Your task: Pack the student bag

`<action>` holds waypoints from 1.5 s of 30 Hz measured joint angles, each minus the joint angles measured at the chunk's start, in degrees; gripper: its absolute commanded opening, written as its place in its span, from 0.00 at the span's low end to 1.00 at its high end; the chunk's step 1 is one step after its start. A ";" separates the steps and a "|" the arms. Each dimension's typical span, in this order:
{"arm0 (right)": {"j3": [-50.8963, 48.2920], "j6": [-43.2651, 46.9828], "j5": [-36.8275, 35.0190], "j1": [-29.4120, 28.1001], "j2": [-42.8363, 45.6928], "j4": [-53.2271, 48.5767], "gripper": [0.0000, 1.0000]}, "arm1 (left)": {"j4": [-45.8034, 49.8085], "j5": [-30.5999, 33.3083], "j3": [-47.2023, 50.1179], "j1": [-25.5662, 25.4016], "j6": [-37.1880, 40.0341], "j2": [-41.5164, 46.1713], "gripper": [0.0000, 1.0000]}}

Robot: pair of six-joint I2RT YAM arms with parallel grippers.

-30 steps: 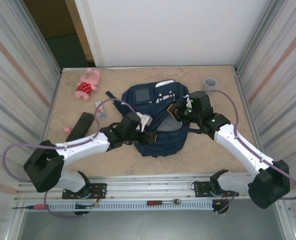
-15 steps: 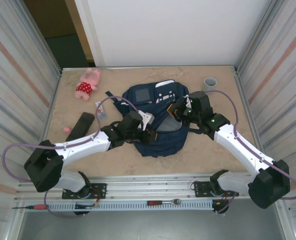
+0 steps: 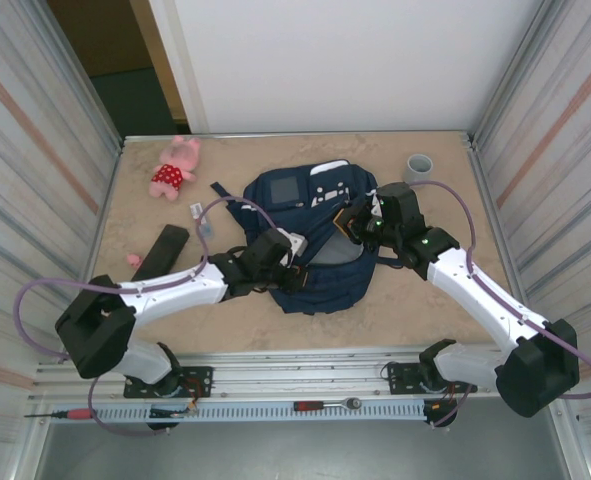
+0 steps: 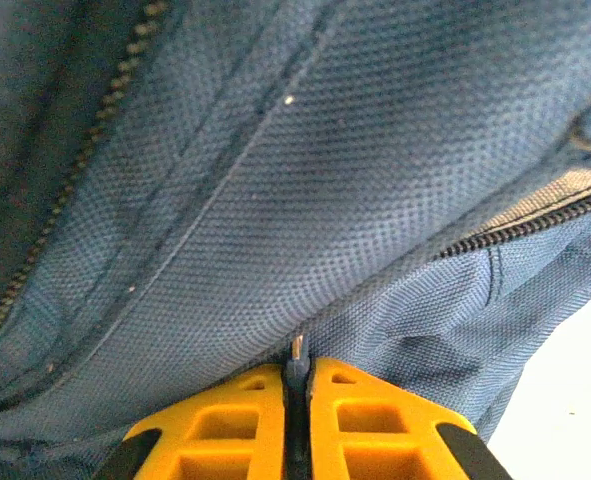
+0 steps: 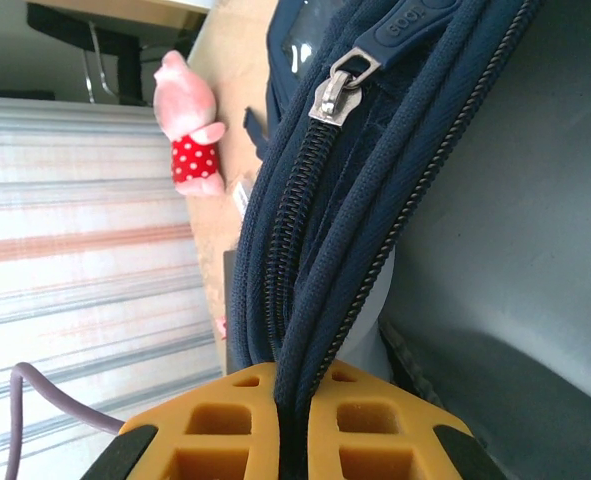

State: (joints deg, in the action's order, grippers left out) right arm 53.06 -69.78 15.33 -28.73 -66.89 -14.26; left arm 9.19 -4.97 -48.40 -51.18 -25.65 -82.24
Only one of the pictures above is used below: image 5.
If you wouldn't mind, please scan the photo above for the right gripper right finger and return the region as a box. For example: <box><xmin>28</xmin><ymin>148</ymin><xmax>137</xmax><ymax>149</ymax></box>
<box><xmin>307</xmin><ymin>362</ymin><xmax>501</xmax><ymax>480</ymax></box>

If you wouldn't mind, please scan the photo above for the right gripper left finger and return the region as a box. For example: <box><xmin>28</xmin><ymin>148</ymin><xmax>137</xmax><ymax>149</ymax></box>
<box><xmin>82</xmin><ymin>362</ymin><xmax>281</xmax><ymax>480</ymax></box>

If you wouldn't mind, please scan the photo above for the navy blue student backpack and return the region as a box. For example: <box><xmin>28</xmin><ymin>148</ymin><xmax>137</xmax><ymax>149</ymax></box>
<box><xmin>224</xmin><ymin>0</ymin><xmax>591</xmax><ymax>480</ymax></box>

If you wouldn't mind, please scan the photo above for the pink plush pig toy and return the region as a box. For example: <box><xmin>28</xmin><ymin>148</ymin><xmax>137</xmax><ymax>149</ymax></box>
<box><xmin>153</xmin><ymin>49</ymin><xmax>227</xmax><ymax>199</ymax></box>

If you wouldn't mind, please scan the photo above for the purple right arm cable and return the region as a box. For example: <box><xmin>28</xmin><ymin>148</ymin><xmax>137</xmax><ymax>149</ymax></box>
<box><xmin>3</xmin><ymin>362</ymin><xmax>126</xmax><ymax>480</ymax></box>

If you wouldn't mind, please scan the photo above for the wooden desk black frame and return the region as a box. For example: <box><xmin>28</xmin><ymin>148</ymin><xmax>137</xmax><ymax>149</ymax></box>
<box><xmin>24</xmin><ymin>0</ymin><xmax>214</xmax><ymax>106</ymax></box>

